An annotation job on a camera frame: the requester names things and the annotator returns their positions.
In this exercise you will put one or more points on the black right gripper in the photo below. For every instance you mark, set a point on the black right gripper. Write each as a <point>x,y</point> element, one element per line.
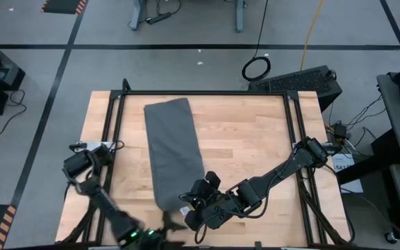
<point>217,208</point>

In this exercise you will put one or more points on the white handwritten towel label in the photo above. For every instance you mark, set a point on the white handwritten towel label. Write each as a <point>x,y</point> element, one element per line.
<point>185,211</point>

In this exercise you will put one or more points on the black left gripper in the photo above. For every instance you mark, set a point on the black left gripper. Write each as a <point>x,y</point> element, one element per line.
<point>141,239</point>

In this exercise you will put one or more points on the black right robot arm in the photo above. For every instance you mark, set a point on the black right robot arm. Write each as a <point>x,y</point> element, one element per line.
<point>283,170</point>

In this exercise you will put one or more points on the black metal table frame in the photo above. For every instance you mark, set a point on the black metal table frame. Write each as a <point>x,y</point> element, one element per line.
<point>203,92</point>

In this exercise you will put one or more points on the grey waffle-weave towel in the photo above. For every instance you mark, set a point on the grey waffle-weave towel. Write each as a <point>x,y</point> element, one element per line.
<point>172,149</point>

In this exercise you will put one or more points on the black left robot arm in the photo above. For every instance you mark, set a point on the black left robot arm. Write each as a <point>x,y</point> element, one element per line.
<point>106,208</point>

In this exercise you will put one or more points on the black computer tower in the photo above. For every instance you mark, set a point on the black computer tower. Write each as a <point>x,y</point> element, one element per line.
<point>297,83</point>

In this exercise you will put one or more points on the grey desk leg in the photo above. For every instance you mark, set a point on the grey desk leg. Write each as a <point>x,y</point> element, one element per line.
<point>137,14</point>
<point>239,15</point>

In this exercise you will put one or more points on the black power strip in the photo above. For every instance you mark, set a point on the black power strip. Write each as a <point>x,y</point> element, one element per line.
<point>158,18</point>

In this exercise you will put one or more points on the white paper sign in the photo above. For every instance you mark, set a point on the white paper sign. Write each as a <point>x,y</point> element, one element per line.
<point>346,163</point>

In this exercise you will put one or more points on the black caster wheel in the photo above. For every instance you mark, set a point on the black caster wheel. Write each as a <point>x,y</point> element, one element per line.
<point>391,237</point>

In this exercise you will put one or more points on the black power adapter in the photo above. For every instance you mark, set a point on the black power adapter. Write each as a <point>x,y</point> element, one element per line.
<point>340,131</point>

